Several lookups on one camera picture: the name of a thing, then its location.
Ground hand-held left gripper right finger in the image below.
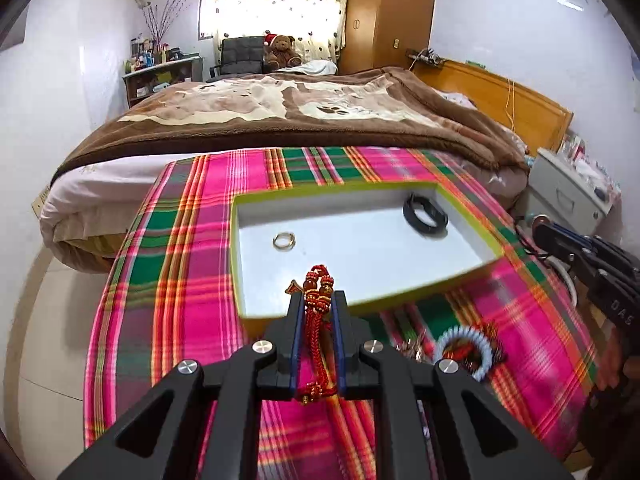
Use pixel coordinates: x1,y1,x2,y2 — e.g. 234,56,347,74
332,290,576,480

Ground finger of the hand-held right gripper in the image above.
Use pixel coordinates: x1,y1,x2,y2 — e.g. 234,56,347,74
531,214,583,273
554,224,608,252

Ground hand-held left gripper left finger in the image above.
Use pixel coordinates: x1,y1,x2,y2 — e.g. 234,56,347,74
56,290,306,480

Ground red beaded tassel charm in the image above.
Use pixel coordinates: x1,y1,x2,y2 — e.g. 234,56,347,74
285,264,338,406

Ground white box with yellow-green rim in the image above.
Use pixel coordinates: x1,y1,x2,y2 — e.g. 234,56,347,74
231,180,506,321

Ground light blue spiral hair tie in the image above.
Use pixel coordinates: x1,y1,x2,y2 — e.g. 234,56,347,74
432,325,493,381

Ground person's right hand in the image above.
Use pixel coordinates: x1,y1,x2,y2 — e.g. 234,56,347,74
595,331,640,392

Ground grey nightstand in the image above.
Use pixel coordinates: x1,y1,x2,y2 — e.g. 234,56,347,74
525,147,623,233

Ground clutter on nightstand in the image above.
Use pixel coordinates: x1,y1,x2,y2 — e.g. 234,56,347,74
557,132,621,201

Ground pink green plaid cloth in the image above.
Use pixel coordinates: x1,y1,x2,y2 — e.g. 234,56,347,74
84,146,598,480

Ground black wristband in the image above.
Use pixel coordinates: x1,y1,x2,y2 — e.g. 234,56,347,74
403,192,449,235

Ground brown printed blanket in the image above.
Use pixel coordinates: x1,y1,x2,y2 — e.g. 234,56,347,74
52,66,530,196

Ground power strip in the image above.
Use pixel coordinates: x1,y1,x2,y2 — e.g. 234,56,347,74
406,49,446,67

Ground wooden bed with pale bedding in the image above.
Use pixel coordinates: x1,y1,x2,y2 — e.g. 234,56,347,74
39,59,576,261

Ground white pillow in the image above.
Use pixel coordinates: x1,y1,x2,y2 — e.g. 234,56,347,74
277,60,338,77

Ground wooden wardrobe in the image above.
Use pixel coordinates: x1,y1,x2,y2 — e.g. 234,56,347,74
340,0,438,75

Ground brown teddy bear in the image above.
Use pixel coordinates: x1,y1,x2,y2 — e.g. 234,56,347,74
263,32,302,68

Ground black chair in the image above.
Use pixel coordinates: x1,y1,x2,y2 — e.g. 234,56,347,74
207,36,266,81

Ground white desk shelf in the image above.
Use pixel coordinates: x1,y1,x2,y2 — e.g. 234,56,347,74
122,55,205,108

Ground group of bottles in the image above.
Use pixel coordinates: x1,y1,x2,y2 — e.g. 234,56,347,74
125,35,186,71

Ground small window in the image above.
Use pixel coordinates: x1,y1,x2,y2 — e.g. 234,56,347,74
199,0,216,41

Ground patterned curtain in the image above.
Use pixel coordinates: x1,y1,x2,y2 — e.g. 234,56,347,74
212,0,348,63

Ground purple dried branches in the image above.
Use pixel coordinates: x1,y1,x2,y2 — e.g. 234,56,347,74
142,0,188,56

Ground black cable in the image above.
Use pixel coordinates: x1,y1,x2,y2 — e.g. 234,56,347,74
514,217,551,261

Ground wall socket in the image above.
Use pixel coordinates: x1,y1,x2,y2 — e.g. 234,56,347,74
31,185,53,216

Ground silver wall poster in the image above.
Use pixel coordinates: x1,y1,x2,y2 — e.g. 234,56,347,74
0,12,27,52

